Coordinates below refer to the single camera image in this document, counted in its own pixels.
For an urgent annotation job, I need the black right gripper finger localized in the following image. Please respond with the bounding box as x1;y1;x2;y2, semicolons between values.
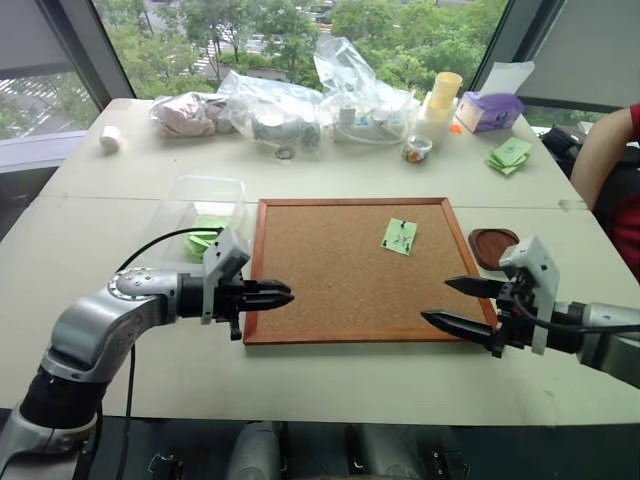
443;275;507;300
420;309;497;347

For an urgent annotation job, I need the plastic bag with pink cloth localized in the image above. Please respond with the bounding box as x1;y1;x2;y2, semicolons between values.
149;91;237;139

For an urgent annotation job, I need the purple tissue box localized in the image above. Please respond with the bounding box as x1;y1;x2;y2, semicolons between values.
455;90;526;134

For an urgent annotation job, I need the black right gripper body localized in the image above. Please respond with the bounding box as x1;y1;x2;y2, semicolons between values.
491;273;540;359

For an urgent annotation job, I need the loose green notes stack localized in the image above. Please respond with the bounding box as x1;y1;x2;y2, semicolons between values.
485;137;533;177

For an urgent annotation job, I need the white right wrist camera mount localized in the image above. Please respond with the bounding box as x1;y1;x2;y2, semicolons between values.
498;236;562;356

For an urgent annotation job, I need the small white roll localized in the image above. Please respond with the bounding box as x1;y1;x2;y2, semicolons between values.
98;124;124;152

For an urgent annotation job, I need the dark window frame post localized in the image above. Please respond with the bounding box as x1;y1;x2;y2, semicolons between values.
471;0;554;96
37;0;137;104

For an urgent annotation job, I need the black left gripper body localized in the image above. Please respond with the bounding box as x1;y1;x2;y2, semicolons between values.
213;277;252;342

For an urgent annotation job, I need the wood framed cork board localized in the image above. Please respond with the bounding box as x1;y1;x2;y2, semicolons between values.
242;197;502;346

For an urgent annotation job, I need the clear plastic container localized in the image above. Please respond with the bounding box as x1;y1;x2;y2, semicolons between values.
158;174;248;262

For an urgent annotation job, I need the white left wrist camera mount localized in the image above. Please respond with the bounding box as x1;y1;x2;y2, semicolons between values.
201;227;251;325

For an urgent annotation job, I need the green sticky note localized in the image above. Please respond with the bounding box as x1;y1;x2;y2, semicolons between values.
380;217;418;256

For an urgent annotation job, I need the white translucent plastic tub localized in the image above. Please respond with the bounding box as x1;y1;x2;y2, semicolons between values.
416;96;459;152

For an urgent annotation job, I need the dark rounded shape under table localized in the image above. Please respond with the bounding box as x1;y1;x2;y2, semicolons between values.
347;423;471;480

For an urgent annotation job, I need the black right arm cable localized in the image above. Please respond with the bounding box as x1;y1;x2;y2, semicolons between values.
514;290;640;335

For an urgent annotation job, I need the plastic bag with grey parts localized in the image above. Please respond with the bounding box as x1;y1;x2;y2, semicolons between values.
216;69;327;162

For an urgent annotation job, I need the grey rounded shape under table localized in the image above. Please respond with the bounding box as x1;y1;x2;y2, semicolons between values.
230;421;282;480

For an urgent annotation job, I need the small glass jar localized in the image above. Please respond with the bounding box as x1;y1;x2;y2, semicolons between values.
401;134;434;166

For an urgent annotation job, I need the pale yellow plastic cup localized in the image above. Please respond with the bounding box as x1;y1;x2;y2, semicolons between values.
429;71;463;111

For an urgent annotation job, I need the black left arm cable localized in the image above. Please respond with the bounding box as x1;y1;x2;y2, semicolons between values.
121;226;225;421

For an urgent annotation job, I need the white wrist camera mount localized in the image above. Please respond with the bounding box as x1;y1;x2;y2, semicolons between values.
498;236;562;356
201;227;251;325

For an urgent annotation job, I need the brown wooden dish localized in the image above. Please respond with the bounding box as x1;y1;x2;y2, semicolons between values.
467;227;522;274

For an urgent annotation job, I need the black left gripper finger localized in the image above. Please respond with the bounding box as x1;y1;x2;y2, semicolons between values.
243;279;293;297
242;294;296;314

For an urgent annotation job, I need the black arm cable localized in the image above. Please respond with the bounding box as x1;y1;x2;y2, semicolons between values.
121;226;225;421
514;290;640;335

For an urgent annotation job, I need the person's red shirt torso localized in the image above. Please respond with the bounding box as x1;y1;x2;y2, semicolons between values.
610;101;640;282

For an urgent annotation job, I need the plastic bag with power strip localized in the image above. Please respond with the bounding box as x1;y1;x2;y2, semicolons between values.
313;36;422;147

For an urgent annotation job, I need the white tissue sheet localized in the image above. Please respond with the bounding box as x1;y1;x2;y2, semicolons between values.
491;59;536;97

